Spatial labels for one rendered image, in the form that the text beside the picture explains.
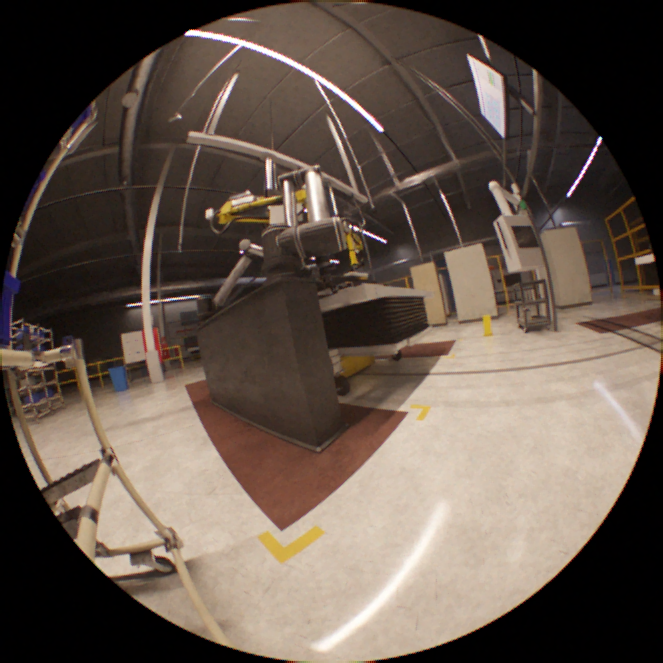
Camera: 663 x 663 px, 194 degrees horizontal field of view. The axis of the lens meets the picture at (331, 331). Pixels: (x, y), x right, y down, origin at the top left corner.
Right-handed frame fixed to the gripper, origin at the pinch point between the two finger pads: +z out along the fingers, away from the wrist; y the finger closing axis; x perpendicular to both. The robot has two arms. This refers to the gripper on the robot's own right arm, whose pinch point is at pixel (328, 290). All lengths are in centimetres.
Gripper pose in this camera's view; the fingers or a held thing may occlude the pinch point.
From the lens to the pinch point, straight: 140.3
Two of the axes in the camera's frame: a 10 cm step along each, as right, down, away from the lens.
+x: 7.9, -1.3, -6.0
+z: 1.9, 9.8, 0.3
